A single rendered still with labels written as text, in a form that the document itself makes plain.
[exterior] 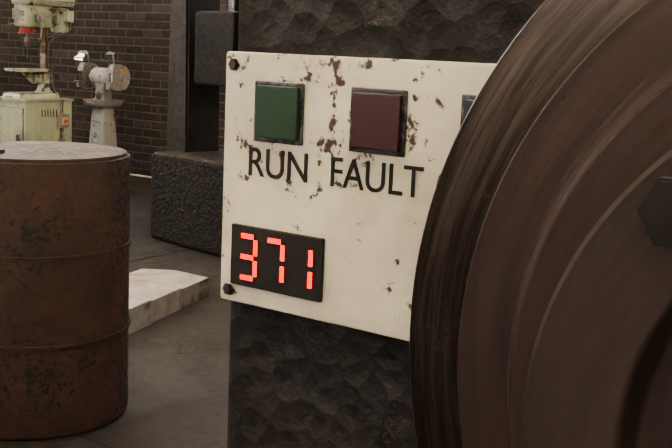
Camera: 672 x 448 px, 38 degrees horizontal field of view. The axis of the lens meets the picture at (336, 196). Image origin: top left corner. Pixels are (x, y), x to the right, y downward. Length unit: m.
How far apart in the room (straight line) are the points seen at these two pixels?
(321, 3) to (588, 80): 0.31
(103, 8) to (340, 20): 8.98
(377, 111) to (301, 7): 0.11
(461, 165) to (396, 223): 0.18
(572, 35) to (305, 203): 0.29
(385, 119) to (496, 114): 0.19
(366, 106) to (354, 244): 0.09
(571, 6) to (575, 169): 0.07
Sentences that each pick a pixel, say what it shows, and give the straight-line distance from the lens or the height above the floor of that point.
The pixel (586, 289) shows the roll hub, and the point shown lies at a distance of 0.35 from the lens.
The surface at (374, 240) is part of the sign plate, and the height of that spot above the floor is 1.12.
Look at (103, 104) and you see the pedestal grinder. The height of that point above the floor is 0.67.
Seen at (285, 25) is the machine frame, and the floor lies 1.26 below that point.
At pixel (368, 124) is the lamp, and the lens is 0.63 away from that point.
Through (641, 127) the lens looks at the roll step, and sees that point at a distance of 0.39.
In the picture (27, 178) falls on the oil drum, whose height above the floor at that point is 0.82.
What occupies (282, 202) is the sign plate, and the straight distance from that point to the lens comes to 0.68.
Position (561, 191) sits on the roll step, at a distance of 0.41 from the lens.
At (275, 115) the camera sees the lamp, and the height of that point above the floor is 1.20.
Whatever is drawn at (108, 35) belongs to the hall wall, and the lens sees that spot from 9.58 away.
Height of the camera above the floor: 1.24
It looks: 8 degrees down
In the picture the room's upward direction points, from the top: 2 degrees clockwise
